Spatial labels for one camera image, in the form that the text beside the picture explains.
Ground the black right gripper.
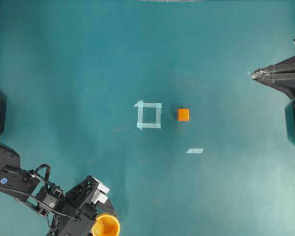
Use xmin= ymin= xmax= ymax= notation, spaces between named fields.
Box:
xmin=251 ymin=38 xmax=295 ymax=100

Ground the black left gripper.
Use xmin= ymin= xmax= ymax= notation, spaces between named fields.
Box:
xmin=48 ymin=176 xmax=118 ymax=236

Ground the yellow orange plastic cup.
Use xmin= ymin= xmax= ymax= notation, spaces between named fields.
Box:
xmin=91 ymin=213 xmax=121 ymax=236

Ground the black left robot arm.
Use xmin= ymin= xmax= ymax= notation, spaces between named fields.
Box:
xmin=0 ymin=143 xmax=118 ymax=236

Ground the small light blue tape strip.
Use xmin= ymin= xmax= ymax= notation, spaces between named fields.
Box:
xmin=186 ymin=148 xmax=204 ymax=154

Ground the light blue tape square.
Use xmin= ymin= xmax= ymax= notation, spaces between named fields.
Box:
xmin=134 ymin=100 xmax=162 ymax=130

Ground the orange cube block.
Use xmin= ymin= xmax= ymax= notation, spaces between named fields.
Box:
xmin=177 ymin=109 xmax=190 ymax=121

